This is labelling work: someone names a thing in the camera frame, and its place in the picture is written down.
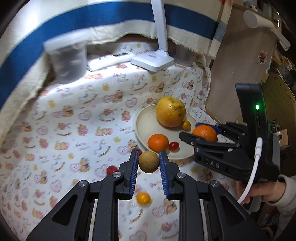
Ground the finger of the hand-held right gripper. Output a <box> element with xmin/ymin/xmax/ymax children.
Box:
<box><xmin>179</xmin><ymin>131</ymin><xmax>241</xmax><ymax>150</ymax></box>
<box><xmin>213</xmin><ymin>122</ymin><xmax>249</xmax><ymax>144</ymax></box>

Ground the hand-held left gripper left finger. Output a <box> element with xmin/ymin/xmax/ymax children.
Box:
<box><xmin>26</xmin><ymin>149</ymin><xmax>140</xmax><ymax>241</ymax></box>

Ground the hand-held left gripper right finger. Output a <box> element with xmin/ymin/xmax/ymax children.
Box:
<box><xmin>159</xmin><ymin>151</ymin><xmax>270</xmax><ymax>241</ymax></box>

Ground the large orange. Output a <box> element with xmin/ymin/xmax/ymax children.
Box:
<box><xmin>192</xmin><ymin>125</ymin><xmax>218</xmax><ymax>142</ymax></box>

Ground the small mandarin orange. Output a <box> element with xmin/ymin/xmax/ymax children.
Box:
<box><xmin>148</xmin><ymin>134</ymin><xmax>169</xmax><ymax>151</ymax></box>

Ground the large yellow pomelo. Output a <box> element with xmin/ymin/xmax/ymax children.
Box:
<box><xmin>155</xmin><ymin>97</ymin><xmax>186</xmax><ymax>128</ymax></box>

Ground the cream round plate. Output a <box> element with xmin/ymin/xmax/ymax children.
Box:
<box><xmin>135</xmin><ymin>103</ymin><xmax>204</xmax><ymax>160</ymax></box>

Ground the person's right forearm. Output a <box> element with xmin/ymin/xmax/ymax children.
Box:
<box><xmin>275</xmin><ymin>175</ymin><xmax>296</xmax><ymax>232</ymax></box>

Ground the person's right hand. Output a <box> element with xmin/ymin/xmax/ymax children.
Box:
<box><xmin>236</xmin><ymin>178</ymin><xmax>286</xmax><ymax>212</ymax></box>

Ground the yellow cherry tomato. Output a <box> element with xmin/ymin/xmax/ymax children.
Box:
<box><xmin>136</xmin><ymin>192</ymin><xmax>151</xmax><ymax>206</ymax></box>

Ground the green checkered box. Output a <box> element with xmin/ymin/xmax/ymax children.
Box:
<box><xmin>264</xmin><ymin>72</ymin><xmax>296</xmax><ymax>130</ymax></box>

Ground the bear print table cloth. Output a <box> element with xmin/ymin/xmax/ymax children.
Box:
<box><xmin>0</xmin><ymin>42</ymin><xmax>218</xmax><ymax>241</ymax></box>

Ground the small clear plastic container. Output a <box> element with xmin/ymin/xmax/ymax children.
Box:
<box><xmin>174</xmin><ymin>45</ymin><xmax>195</xmax><ymax>67</ymax></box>

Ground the white desk lamp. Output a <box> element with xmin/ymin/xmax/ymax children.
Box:
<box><xmin>131</xmin><ymin>0</ymin><xmax>175</xmax><ymax>72</ymax></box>

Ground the white clamp spotlight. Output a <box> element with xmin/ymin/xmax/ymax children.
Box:
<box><xmin>243</xmin><ymin>10</ymin><xmax>290</xmax><ymax>50</ymax></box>

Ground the white remote control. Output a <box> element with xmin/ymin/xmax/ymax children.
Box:
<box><xmin>87</xmin><ymin>51</ymin><xmax>134</xmax><ymax>71</ymax></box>

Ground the lidded clear plastic container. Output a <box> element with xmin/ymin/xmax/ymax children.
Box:
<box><xmin>43</xmin><ymin>29</ymin><xmax>88</xmax><ymax>84</ymax></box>

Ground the striped blanket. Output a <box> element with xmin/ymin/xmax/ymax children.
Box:
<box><xmin>0</xmin><ymin>0</ymin><xmax>233</xmax><ymax>142</ymax></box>

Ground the white cable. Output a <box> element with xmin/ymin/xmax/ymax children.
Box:
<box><xmin>238</xmin><ymin>137</ymin><xmax>264</xmax><ymax>204</ymax></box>

